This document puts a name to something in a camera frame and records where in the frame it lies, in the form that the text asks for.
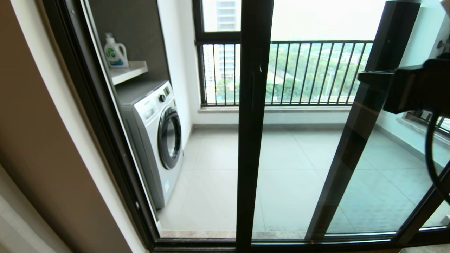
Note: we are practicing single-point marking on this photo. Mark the long stone window sill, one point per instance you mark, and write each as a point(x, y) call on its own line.
point(299, 109)

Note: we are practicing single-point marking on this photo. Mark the silver front-loading washing machine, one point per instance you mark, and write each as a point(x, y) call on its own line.
point(147, 147)

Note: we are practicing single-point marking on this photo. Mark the long black metal window railing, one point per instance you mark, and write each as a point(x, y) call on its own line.
point(316, 42)

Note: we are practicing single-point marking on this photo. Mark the black framed sliding glass door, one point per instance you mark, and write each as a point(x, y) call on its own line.
point(358, 119)
point(253, 140)

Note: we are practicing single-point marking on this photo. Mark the white wall shelf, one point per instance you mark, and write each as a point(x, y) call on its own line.
point(127, 72)

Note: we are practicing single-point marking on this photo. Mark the short stone window sill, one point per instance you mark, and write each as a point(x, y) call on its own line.
point(413, 126)

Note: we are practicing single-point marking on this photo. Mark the distant high-rise building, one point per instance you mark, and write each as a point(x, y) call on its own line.
point(226, 14)

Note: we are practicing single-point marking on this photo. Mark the black window frame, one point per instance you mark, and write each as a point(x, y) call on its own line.
point(218, 36)

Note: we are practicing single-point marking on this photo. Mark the short black metal window railing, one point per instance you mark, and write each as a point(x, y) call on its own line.
point(416, 117)

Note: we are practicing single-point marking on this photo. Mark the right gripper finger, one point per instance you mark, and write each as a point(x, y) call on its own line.
point(374, 72)
point(374, 79)

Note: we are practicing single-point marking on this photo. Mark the white detergent bottle green label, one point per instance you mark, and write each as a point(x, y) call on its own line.
point(115, 52)

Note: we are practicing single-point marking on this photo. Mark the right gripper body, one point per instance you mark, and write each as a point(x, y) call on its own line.
point(411, 89)

